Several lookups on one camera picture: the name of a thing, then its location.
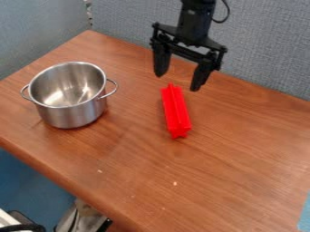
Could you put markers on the stainless steel pot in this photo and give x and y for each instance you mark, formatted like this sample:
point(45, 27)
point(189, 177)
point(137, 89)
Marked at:
point(69, 93)

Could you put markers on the metal table leg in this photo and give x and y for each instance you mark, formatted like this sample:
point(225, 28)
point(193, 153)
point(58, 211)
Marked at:
point(82, 219)

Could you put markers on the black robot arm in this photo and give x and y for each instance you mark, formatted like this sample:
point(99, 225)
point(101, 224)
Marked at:
point(195, 19)

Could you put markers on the red star-shaped block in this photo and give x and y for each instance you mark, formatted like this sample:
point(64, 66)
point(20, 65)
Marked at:
point(175, 111)

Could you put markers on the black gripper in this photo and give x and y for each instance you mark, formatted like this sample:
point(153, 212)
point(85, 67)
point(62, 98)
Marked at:
point(165, 44)

